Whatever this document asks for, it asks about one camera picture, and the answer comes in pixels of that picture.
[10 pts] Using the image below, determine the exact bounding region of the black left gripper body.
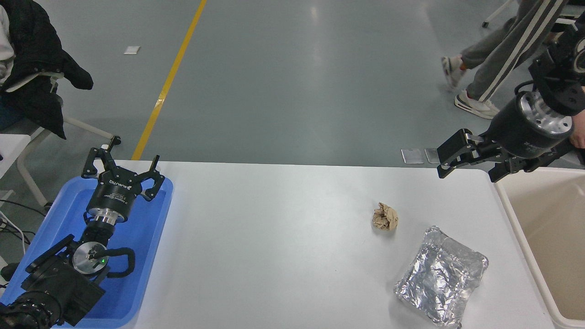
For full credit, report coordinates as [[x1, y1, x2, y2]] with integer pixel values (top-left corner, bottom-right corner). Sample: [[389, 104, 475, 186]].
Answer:
[[86, 168, 148, 219]]

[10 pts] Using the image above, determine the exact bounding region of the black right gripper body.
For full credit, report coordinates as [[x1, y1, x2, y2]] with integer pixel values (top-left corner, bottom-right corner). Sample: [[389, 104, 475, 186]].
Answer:
[[484, 96, 573, 159]]

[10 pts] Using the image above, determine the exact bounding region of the silver foil plate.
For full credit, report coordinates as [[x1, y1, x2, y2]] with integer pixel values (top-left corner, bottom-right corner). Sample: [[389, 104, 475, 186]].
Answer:
[[394, 226, 489, 329]]

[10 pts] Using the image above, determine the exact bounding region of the person's hand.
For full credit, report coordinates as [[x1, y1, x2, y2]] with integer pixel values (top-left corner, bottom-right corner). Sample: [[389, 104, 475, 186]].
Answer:
[[571, 110, 585, 149]]

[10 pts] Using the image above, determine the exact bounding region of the blue plastic tray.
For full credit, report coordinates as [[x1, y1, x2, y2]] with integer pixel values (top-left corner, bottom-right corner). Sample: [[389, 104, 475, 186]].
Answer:
[[0, 175, 174, 329]]

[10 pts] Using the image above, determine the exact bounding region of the large pale plastic bin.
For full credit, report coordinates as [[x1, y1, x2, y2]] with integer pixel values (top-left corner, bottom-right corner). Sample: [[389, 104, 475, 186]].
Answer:
[[495, 167, 585, 329]]

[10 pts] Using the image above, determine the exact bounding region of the walking person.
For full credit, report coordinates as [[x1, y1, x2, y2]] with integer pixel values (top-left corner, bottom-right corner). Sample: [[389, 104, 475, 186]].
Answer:
[[441, 0, 569, 120]]

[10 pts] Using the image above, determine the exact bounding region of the crumpled tan paper ball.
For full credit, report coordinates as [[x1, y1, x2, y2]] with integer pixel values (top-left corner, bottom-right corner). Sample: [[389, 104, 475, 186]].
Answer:
[[372, 202, 399, 231]]

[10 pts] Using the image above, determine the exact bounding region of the white side table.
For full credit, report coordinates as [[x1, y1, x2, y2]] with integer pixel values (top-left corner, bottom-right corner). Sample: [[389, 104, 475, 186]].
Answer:
[[0, 134, 32, 180]]

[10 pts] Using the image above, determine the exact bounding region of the seated person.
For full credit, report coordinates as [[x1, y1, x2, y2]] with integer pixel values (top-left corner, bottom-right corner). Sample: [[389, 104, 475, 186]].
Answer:
[[0, 0, 94, 140]]

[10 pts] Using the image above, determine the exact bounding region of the white frame office chair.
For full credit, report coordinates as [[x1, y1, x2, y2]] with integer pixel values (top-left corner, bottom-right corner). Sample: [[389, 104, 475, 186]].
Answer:
[[0, 71, 122, 211]]

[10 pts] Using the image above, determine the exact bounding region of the thin black cable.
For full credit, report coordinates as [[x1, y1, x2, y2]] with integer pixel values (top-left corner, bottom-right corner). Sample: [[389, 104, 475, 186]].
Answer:
[[0, 199, 48, 215]]

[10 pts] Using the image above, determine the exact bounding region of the thin white cable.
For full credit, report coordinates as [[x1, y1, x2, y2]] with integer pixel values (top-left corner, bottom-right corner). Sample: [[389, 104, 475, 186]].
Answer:
[[0, 210, 27, 255]]

